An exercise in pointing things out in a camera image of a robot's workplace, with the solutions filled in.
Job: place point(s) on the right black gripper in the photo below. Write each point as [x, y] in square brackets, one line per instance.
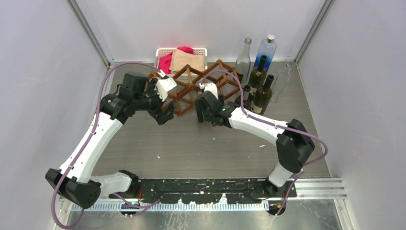
[200, 114]

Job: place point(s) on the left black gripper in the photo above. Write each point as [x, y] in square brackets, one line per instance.
[161, 117]

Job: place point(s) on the brown wooden wine rack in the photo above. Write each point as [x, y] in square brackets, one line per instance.
[188, 80]

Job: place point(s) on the green bottle silver capsule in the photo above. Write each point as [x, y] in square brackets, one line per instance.
[246, 97]

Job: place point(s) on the clear glass wine bottle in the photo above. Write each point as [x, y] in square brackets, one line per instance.
[243, 62]

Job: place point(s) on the dark green bottle white label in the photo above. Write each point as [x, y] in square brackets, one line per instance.
[257, 77]

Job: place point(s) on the small clear bottle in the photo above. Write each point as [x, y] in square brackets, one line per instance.
[281, 81]

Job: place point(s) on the blue square glass bottle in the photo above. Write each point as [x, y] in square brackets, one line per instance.
[267, 47]

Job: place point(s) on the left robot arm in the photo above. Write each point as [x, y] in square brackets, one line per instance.
[73, 180]

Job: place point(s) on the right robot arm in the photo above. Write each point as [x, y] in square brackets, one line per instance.
[289, 138]

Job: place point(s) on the beige cloth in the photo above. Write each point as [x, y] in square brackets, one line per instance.
[181, 59]

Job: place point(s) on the pink red cloth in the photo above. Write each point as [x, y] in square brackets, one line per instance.
[165, 61]

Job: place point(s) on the white plastic basket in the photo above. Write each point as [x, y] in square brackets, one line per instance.
[164, 51]

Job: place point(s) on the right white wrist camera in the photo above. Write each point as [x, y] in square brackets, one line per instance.
[209, 87]

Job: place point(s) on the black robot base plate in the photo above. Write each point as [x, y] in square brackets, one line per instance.
[207, 191]

